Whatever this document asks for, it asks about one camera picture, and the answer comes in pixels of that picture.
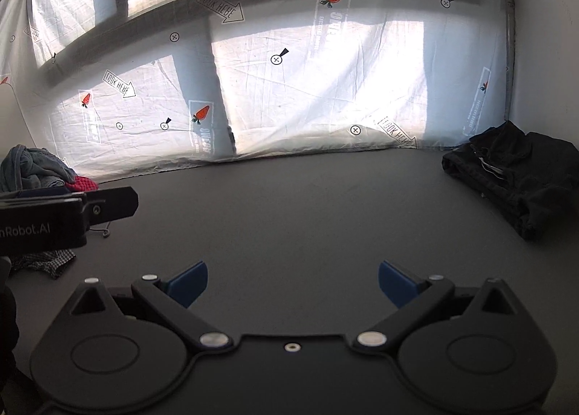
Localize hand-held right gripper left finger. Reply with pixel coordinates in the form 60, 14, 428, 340
61, 261, 234, 351

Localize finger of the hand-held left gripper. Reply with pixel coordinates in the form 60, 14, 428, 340
0, 186, 139, 229

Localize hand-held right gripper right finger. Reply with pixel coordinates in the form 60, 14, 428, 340
355, 261, 528, 351

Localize black pants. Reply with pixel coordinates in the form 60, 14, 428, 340
441, 121, 579, 242

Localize dark checkered cloth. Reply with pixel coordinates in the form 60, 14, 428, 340
8, 248, 76, 280

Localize red checkered cloth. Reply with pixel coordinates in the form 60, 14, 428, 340
64, 175, 98, 193

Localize white printed curtain sheet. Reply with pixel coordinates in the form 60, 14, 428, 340
0, 0, 516, 183

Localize grey wall cable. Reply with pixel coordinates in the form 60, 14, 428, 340
501, 0, 517, 122

